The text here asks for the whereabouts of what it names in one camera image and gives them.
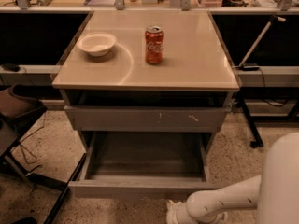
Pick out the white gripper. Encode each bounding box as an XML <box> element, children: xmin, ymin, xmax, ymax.
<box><xmin>166</xmin><ymin>200</ymin><xmax>228</xmax><ymax>224</ymax></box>

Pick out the grey drawer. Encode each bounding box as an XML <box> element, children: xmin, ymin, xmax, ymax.
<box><xmin>69</xmin><ymin>132</ymin><xmax>220</xmax><ymax>200</ymax></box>
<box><xmin>64</xmin><ymin>105</ymin><xmax>227</xmax><ymax>133</ymax></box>

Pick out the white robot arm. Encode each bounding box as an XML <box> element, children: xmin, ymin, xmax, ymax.
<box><xmin>166</xmin><ymin>133</ymin><xmax>299</xmax><ymax>224</ymax></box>

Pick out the grey top drawer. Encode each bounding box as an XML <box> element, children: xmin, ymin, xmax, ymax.
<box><xmin>64</xmin><ymin>105</ymin><xmax>227</xmax><ymax>133</ymax></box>

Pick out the grey drawer cabinet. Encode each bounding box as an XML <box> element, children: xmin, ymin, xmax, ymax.
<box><xmin>53</xmin><ymin>9</ymin><xmax>239</xmax><ymax>147</ymax></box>

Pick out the black floor bar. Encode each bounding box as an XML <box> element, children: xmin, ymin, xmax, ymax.
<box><xmin>43</xmin><ymin>154</ymin><xmax>86</xmax><ymax>224</ymax></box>

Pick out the black stand leg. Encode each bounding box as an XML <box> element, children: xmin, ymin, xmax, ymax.
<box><xmin>237</xmin><ymin>98</ymin><xmax>263</xmax><ymax>148</ymax></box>

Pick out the black power adapter right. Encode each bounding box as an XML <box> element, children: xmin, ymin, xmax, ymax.
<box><xmin>240</xmin><ymin>63</ymin><xmax>260</xmax><ymax>71</ymax></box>

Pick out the black power adapter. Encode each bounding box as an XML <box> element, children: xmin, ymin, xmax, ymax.
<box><xmin>240</xmin><ymin>63</ymin><xmax>260</xmax><ymax>71</ymax></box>
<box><xmin>1</xmin><ymin>63</ymin><xmax>20</xmax><ymax>72</ymax></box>

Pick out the red coca-cola can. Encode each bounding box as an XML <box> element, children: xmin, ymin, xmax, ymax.
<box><xmin>145</xmin><ymin>25</ymin><xmax>164</xmax><ymax>64</ymax></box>

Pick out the white ceramic bowl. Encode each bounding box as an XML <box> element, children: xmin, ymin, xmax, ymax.
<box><xmin>77</xmin><ymin>32</ymin><xmax>117</xmax><ymax>57</ymax></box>

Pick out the dark chair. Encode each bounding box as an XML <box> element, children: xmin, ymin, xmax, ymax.
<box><xmin>0</xmin><ymin>85</ymin><xmax>67</xmax><ymax>191</ymax></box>

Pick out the white leaning stick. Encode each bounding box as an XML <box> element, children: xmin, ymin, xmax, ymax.
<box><xmin>237</xmin><ymin>15</ymin><xmax>286</xmax><ymax>68</ymax></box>

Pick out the black power adapter left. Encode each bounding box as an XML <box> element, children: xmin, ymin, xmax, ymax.
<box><xmin>1</xmin><ymin>63</ymin><xmax>20</xmax><ymax>72</ymax></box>

